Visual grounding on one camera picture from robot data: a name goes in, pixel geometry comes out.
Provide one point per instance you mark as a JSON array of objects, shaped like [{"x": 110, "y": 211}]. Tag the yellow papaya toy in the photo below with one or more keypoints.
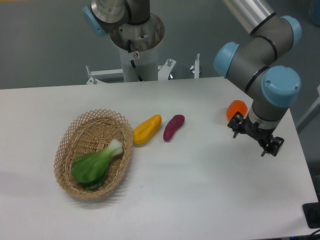
[{"x": 146, "y": 130}]

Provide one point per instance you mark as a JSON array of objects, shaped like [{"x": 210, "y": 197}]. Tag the woven wicker basket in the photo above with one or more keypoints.
[{"x": 89, "y": 135}]

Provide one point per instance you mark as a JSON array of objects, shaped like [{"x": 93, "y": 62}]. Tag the black power adapter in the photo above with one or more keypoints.
[{"x": 312, "y": 214}]

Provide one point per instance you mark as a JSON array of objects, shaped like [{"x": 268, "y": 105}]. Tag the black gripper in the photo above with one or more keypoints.
[{"x": 271, "y": 145}]

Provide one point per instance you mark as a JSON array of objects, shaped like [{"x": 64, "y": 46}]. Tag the green bok choy vegetable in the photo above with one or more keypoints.
[{"x": 91, "y": 169}]

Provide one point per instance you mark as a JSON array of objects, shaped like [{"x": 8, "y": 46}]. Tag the orange fruit toy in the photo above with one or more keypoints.
[{"x": 236, "y": 106}]

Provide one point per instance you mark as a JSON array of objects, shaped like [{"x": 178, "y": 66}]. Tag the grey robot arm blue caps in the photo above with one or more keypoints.
[{"x": 249, "y": 67}]

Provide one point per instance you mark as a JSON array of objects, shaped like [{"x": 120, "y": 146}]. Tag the purple sweet potato toy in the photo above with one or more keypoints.
[{"x": 172, "y": 126}]

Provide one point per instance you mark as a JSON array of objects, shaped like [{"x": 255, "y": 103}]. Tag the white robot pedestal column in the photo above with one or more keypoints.
[{"x": 138, "y": 49}]

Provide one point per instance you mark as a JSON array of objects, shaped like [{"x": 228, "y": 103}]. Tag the white metal mounting bracket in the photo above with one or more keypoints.
[{"x": 165, "y": 73}]

